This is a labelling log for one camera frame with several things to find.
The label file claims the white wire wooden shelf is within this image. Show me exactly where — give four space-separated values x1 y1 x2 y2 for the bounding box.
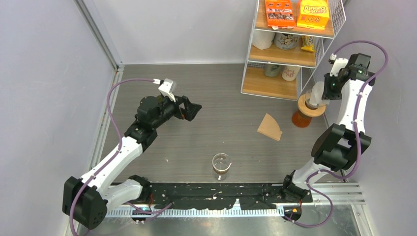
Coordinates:
240 0 346 100

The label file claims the grey green cup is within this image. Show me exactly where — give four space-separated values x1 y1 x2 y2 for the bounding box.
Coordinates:
264 64 281 77

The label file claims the glass beaker with coffee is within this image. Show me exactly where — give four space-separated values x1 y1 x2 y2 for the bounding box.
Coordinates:
211 153 232 181

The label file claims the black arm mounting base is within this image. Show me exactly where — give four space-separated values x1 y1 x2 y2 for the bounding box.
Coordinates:
130 182 312 210

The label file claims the grey printed mug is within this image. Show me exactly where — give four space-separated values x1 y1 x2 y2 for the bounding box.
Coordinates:
273 32 300 50

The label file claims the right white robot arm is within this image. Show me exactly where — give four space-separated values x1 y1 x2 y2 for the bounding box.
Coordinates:
280 53 375 202

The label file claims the brown paper coffee filter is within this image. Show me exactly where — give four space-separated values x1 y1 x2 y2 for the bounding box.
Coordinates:
257 113 283 141

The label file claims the wooden ring dripper holder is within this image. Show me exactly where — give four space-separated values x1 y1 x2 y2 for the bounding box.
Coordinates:
297 94 326 118

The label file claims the orange glass carafe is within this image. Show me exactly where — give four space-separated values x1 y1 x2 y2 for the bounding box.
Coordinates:
291 110 312 128

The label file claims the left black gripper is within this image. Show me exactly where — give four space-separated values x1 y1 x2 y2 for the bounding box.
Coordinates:
151 92 201 129

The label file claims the yellow snack packet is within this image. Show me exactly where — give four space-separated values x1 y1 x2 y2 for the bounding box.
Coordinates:
301 35 315 53

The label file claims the clear glass dripper cone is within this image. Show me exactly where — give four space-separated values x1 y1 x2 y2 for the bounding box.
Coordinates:
305 89 322 110

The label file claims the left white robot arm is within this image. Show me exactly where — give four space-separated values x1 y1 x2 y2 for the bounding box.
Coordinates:
62 95 202 230

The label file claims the yellow scrub daddy box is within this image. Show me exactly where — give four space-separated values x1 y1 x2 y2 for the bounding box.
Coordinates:
296 0 330 30

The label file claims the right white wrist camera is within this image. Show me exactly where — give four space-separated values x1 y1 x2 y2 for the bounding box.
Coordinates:
329 54 349 77

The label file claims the white printed cup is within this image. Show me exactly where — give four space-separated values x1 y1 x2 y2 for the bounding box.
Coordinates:
282 65 301 81

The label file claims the white paper coffee filter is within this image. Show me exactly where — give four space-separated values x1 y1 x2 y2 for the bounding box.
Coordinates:
308 81 328 108

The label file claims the orange snack box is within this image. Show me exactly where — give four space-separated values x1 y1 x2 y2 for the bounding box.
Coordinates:
265 0 296 30

